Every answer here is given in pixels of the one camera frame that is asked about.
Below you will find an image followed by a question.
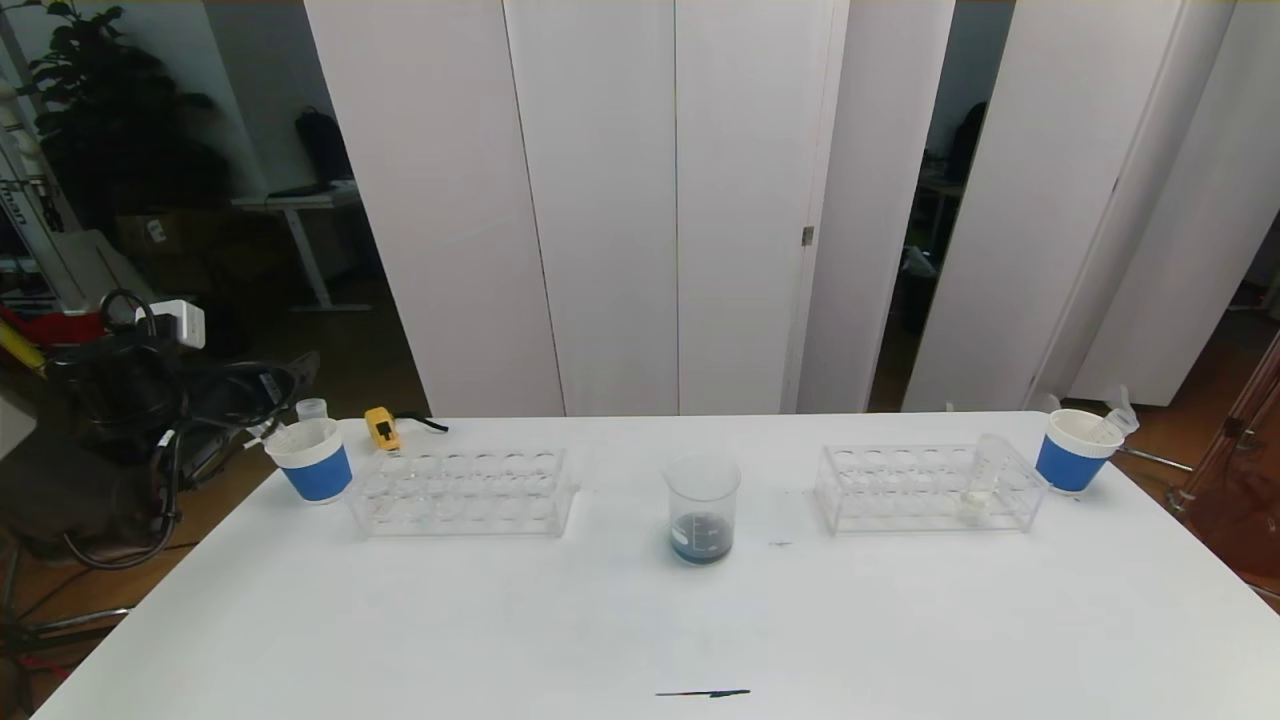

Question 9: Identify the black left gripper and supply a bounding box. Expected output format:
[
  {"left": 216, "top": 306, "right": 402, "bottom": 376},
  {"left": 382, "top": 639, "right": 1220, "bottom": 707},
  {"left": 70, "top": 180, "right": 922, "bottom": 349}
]
[{"left": 197, "top": 350, "right": 321, "bottom": 423}]

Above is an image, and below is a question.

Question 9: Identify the test tube with pale yellow pigment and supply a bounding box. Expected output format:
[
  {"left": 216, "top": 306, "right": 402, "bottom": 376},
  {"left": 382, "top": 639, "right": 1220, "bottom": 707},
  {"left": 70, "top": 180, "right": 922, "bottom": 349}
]
[{"left": 958, "top": 433, "right": 1007, "bottom": 524}]

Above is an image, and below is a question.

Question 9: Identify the clear acrylic test tube rack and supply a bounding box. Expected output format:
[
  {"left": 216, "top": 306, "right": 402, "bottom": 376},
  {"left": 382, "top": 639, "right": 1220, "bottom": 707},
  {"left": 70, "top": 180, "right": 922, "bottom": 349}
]
[
  {"left": 815, "top": 443, "right": 1048, "bottom": 533},
  {"left": 350, "top": 446, "right": 581, "bottom": 538}
]

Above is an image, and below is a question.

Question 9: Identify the clear glass beaker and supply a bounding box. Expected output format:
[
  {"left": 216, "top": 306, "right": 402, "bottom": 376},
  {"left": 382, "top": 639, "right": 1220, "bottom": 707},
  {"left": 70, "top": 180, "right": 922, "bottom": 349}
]
[{"left": 664, "top": 452, "right": 743, "bottom": 566}]

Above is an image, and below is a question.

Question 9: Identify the yellow tape measure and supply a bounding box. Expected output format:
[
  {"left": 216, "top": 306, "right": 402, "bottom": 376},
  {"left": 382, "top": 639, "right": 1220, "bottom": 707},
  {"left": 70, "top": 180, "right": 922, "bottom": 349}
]
[{"left": 366, "top": 406, "right": 452, "bottom": 445}]

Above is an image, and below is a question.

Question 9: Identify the blue and white paper cup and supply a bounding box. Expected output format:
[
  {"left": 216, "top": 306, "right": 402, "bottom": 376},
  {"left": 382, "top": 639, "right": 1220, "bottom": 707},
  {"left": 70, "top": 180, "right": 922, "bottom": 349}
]
[
  {"left": 1034, "top": 408, "right": 1124, "bottom": 493},
  {"left": 266, "top": 416, "right": 355, "bottom": 502}
]

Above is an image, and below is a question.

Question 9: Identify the white standing desk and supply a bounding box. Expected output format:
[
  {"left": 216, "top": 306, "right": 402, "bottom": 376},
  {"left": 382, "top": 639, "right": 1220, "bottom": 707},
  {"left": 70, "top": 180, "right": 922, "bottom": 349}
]
[{"left": 233, "top": 183, "right": 373, "bottom": 315}]

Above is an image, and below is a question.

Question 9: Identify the cardboard box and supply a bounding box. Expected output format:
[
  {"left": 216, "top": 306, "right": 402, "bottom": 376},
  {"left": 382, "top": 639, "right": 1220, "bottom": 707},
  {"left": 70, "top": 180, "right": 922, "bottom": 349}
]
[{"left": 115, "top": 210, "right": 216, "bottom": 261}]

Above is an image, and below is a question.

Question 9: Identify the black backpack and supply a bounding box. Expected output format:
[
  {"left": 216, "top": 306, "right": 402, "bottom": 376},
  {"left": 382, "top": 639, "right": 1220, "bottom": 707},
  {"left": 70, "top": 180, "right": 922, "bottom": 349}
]
[{"left": 296, "top": 108, "right": 354, "bottom": 185}]

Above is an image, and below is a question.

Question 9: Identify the white platform with board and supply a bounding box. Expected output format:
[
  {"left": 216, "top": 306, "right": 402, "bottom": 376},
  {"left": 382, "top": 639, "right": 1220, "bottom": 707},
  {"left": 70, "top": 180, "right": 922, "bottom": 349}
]
[{"left": 50, "top": 230, "right": 161, "bottom": 311}]

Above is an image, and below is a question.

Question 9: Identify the red box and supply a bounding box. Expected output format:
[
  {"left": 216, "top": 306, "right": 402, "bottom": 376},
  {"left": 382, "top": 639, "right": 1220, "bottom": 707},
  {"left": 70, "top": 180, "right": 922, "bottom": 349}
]
[{"left": 20, "top": 310, "right": 106, "bottom": 346}]

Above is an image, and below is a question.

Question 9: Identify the dark green potted plant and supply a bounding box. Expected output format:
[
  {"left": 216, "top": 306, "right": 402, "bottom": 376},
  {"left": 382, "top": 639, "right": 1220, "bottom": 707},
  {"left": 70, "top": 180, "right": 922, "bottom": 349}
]
[{"left": 20, "top": 0, "right": 226, "bottom": 236}]

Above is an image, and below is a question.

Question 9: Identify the white folding screen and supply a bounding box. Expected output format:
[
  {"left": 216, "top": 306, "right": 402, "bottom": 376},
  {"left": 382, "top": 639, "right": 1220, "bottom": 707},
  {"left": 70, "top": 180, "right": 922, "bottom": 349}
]
[
  {"left": 306, "top": 0, "right": 956, "bottom": 418},
  {"left": 902, "top": 0, "right": 1280, "bottom": 413}
]

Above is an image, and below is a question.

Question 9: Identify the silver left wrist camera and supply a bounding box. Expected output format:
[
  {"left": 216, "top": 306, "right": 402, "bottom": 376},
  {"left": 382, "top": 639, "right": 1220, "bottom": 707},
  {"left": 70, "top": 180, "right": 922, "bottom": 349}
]
[{"left": 135, "top": 299, "right": 206, "bottom": 350}]

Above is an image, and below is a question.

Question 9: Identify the black left wrist camera cable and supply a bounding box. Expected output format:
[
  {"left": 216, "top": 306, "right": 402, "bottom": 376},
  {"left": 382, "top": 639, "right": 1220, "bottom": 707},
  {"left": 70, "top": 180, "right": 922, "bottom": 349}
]
[{"left": 98, "top": 289, "right": 157, "bottom": 341}]

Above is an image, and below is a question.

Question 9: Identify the black tripod with cables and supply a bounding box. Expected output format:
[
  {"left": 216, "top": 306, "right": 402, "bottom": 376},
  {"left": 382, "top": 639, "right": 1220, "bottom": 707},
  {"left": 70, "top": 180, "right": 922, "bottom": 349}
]
[{"left": 0, "top": 545, "right": 201, "bottom": 701}]

